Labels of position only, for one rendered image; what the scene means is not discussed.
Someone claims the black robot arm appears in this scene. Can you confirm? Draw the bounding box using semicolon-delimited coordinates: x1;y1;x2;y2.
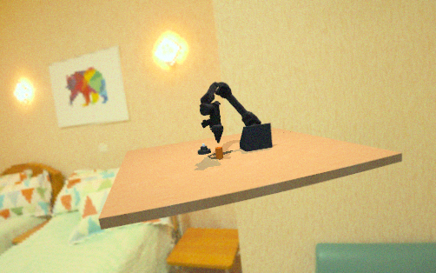
199;82;261;129

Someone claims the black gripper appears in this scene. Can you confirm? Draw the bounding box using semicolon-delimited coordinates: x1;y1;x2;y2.
209;113;223;143

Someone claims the orange cylinder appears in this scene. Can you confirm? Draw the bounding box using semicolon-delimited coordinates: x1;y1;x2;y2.
215;147;223;159

